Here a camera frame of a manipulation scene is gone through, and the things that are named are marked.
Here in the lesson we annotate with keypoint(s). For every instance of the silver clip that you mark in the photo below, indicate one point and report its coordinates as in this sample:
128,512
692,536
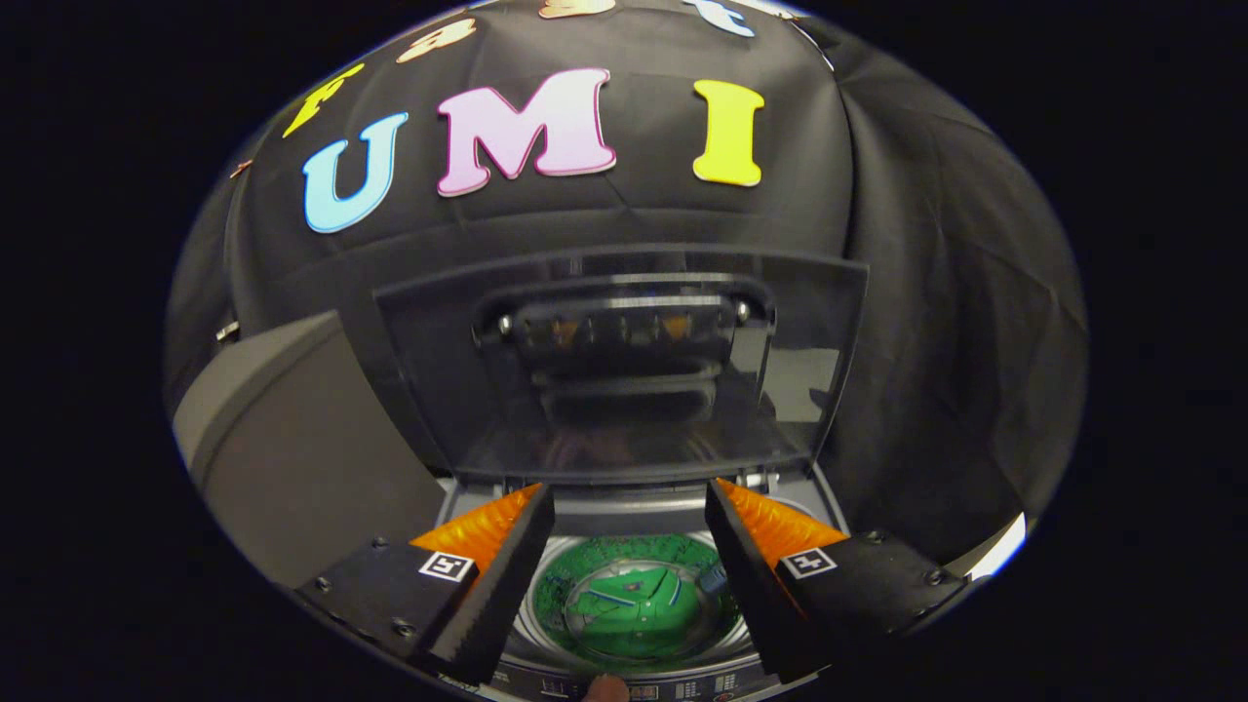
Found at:
227,331

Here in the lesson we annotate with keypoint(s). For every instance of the grey cabinet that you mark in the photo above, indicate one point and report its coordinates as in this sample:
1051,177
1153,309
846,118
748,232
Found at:
292,458

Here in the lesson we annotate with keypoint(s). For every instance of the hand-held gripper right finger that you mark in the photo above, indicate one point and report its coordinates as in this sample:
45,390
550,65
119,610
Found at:
756,585

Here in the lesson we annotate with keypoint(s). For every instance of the black backdrop cloth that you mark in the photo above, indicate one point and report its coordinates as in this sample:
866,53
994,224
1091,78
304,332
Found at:
926,292

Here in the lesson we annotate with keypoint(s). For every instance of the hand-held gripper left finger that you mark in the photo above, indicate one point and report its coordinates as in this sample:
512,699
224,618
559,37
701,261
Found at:
502,585

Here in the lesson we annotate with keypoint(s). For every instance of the white panel with black marks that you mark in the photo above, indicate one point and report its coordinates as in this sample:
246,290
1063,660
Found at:
1004,551

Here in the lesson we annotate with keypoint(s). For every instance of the green polo shirt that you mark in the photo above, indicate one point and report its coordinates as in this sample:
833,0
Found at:
634,604

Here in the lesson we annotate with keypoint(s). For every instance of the grey washing machine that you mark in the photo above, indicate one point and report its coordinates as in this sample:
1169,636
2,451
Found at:
634,512

